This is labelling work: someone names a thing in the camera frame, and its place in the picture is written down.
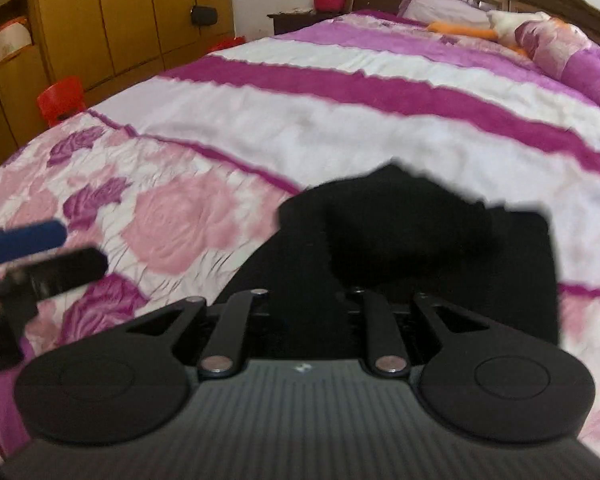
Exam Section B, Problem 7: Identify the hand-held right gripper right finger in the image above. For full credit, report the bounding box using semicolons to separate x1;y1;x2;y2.
337;287;491;377

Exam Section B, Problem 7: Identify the dark wooden nightstand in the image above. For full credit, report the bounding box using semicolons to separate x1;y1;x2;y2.
267;9;346;36

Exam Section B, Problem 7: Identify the black garment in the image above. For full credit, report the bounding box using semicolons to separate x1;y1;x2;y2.
230;162;562;363

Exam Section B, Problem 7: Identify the red plastic stool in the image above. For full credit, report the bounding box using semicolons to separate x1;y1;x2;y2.
207;36;247;55
36;76;87;128

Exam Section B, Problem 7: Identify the light purple pillow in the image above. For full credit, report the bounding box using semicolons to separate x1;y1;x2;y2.
397;0;492;24

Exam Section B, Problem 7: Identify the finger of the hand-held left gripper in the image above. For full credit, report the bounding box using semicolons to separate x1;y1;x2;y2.
0;246;109;297
0;219;69;264

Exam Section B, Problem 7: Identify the pink floral bed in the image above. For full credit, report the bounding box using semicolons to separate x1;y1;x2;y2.
0;9;600;466

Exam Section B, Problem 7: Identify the white plush duck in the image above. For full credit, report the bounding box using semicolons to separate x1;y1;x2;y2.
425;10;551;53

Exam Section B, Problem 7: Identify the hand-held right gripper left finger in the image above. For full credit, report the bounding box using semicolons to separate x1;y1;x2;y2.
127;288;271;377

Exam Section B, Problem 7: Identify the small black bag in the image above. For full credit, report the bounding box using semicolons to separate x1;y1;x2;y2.
191;5;219;27

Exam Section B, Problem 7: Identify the white and orange appliance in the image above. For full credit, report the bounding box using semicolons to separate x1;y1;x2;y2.
0;16;34;61

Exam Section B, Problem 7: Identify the wooden wardrobe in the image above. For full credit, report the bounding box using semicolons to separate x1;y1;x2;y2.
0;0;236;173

